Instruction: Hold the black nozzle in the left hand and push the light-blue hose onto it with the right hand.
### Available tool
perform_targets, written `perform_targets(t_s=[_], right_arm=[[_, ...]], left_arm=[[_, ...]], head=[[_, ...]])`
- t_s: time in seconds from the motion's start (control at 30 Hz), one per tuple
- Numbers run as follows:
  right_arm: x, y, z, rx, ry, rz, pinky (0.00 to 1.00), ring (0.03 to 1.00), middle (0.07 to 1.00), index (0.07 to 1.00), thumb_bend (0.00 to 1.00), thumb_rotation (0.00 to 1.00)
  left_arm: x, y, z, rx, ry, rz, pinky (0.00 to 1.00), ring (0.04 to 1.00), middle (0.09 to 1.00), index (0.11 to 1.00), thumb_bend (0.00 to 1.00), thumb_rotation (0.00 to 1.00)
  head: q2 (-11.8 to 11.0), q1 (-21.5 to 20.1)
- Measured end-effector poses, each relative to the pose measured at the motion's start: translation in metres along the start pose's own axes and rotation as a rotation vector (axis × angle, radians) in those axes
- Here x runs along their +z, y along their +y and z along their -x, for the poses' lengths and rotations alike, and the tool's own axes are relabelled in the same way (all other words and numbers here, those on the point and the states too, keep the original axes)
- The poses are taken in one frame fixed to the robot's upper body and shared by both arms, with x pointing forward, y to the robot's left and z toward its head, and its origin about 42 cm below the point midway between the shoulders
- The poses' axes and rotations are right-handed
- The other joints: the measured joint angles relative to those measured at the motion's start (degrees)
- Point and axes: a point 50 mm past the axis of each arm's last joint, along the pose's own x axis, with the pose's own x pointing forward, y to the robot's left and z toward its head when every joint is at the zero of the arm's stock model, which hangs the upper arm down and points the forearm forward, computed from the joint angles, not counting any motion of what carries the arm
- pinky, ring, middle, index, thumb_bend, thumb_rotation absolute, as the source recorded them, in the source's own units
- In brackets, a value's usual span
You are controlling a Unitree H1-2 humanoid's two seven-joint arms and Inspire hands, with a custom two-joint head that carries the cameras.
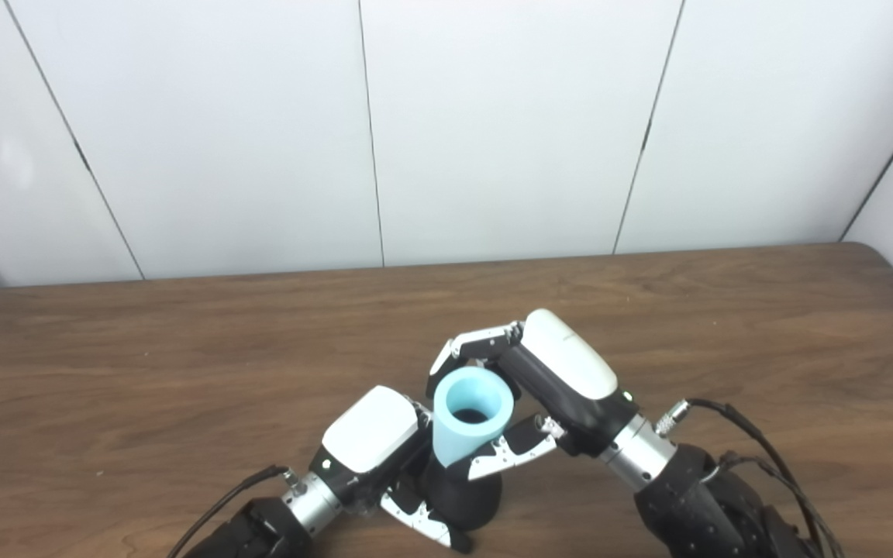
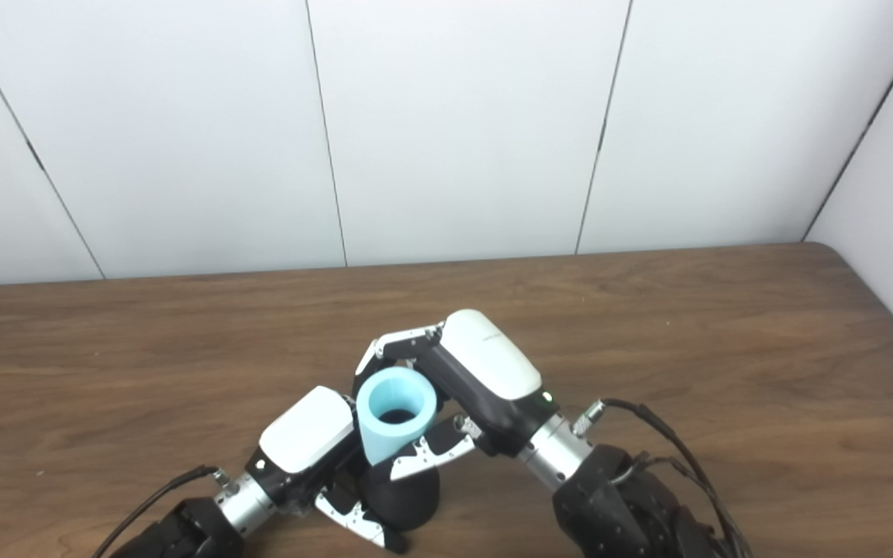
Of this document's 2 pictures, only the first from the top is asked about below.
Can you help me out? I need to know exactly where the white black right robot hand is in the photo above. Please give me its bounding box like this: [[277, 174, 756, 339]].
[[426, 308, 640, 481]]

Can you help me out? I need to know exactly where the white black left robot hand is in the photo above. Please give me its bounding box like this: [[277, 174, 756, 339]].
[[309, 385, 472, 554]]

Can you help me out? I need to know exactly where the light-blue hose piece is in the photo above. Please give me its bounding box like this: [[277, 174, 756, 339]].
[[433, 367, 515, 468]]

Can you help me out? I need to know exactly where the black flared nozzle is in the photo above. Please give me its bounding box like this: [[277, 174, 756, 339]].
[[423, 457, 503, 532]]

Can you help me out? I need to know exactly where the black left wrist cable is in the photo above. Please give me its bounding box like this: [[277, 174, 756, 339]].
[[166, 464, 300, 558]]

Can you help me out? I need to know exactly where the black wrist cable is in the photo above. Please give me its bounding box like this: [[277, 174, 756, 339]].
[[166, 464, 300, 558], [654, 398, 846, 558]]

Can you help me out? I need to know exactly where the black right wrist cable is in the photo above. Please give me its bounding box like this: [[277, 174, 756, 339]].
[[654, 398, 846, 558]]

